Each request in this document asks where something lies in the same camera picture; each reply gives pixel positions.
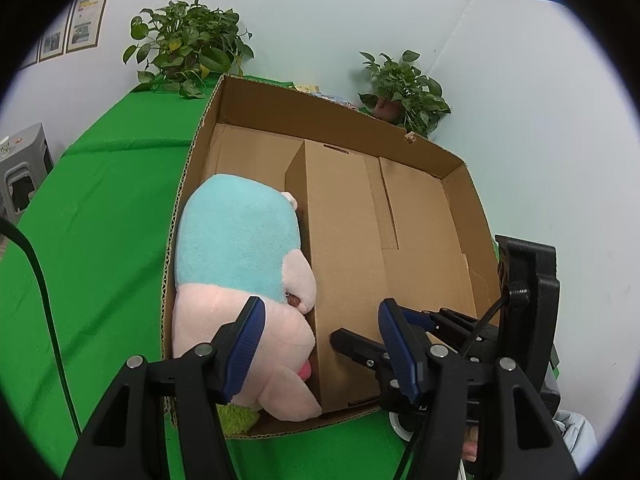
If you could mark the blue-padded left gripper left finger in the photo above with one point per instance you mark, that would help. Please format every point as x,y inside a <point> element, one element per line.
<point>239,347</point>

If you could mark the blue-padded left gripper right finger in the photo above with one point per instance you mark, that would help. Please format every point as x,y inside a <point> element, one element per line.
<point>403,346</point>

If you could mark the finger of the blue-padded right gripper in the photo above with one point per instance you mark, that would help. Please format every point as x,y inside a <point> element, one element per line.
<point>361,350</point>
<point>418,318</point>

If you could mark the white hair dryer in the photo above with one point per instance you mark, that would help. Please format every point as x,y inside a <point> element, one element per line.
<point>401,425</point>

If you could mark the person's right hand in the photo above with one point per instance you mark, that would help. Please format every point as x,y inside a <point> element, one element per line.
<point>469,450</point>

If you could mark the large open cardboard tray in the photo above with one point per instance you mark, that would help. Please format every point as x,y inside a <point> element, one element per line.
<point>443,257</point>

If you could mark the pink and teal plush toy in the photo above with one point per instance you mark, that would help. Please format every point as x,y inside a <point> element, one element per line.
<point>238,238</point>

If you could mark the green tablecloth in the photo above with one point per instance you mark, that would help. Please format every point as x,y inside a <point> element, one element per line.
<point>99,226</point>

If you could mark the right potted green plant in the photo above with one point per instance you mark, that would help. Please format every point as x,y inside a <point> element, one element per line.
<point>402,95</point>

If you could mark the potted green plant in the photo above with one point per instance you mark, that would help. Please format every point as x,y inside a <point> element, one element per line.
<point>178,46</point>
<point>402,95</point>

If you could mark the grey plastic stool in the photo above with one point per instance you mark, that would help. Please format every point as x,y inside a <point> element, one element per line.
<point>25,163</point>

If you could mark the left potted green plant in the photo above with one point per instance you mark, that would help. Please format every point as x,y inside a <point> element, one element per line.
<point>178,46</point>

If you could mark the framed certificates on wall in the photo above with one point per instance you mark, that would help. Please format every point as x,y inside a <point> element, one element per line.
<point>76,28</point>

